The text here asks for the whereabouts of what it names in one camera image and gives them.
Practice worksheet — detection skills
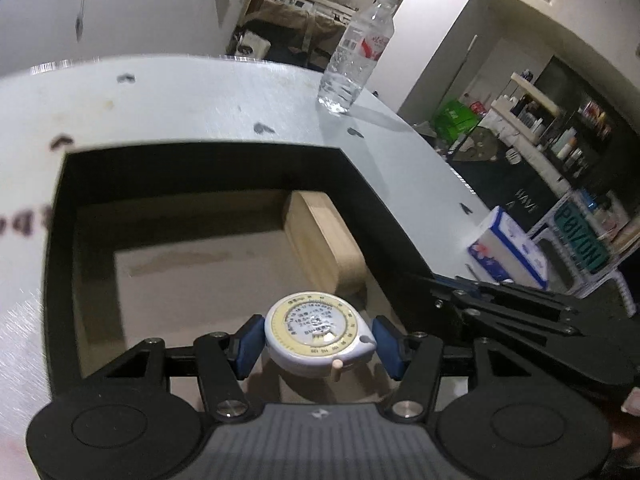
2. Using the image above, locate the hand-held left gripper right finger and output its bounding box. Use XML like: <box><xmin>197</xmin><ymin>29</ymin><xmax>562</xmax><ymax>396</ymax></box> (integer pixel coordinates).
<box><xmin>372</xmin><ymin>315</ymin><xmax>543</xmax><ymax>420</ymax></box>

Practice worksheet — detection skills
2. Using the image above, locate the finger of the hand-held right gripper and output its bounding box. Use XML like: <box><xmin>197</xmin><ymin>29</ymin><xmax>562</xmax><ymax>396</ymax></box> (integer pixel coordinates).
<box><xmin>450</xmin><ymin>304</ymin><xmax>640</xmax><ymax>387</ymax></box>
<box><xmin>430</xmin><ymin>274</ymin><xmax>593</xmax><ymax>322</ymax></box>

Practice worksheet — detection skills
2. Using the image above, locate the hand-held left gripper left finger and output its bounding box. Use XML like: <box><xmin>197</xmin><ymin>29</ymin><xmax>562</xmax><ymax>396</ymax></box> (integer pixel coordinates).
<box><xmin>92</xmin><ymin>314</ymin><xmax>266</xmax><ymax>420</ymax></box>

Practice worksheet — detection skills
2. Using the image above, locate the white round tape measure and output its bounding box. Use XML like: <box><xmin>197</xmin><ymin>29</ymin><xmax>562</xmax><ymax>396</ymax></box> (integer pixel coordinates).
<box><xmin>263</xmin><ymin>291</ymin><xmax>377</xmax><ymax>383</ymax></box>

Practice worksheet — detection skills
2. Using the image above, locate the curved light wooden block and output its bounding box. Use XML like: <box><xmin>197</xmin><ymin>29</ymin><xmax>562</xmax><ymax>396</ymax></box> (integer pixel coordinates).
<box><xmin>282</xmin><ymin>190</ymin><xmax>368</xmax><ymax>299</ymax></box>

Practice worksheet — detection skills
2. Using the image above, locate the black cardboard box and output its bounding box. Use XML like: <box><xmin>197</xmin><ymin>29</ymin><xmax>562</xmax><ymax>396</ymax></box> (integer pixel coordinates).
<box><xmin>42</xmin><ymin>142</ymin><xmax>435</xmax><ymax>402</ymax></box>

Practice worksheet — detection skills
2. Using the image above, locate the person's right hand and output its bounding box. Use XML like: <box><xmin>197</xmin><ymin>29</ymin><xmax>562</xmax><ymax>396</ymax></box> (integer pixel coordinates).
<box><xmin>611</xmin><ymin>387</ymin><xmax>640</xmax><ymax>461</ymax></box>

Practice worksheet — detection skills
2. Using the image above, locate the blue and white tissue box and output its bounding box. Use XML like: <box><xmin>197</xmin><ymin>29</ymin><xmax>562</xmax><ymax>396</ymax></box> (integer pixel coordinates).
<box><xmin>467</xmin><ymin>206</ymin><xmax>550</xmax><ymax>291</ymax></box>

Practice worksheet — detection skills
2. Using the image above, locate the white plastic crate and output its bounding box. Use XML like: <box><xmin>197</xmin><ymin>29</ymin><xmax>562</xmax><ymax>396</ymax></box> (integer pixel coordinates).
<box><xmin>530</xmin><ymin>225</ymin><xmax>636</xmax><ymax>311</ymax></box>

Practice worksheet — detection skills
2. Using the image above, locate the green plate sign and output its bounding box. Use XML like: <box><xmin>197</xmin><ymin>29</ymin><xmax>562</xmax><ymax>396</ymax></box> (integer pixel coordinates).
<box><xmin>552</xmin><ymin>202</ymin><xmax>611</xmax><ymax>276</ymax></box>

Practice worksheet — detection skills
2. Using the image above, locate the green plastic bag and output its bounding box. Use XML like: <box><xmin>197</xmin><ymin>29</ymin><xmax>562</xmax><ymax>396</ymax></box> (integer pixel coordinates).
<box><xmin>432</xmin><ymin>100</ymin><xmax>483</xmax><ymax>143</ymax></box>

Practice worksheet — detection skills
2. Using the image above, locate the cluttered storage shelf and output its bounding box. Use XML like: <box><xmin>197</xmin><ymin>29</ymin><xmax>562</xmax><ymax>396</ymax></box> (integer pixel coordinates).
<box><xmin>492</xmin><ymin>55</ymin><xmax>640</xmax><ymax>201</ymax></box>

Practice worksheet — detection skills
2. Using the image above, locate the clear plastic water bottle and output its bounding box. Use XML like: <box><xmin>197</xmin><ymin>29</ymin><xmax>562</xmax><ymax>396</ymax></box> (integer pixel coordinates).
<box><xmin>316</xmin><ymin>0</ymin><xmax>396</xmax><ymax>116</ymax></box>

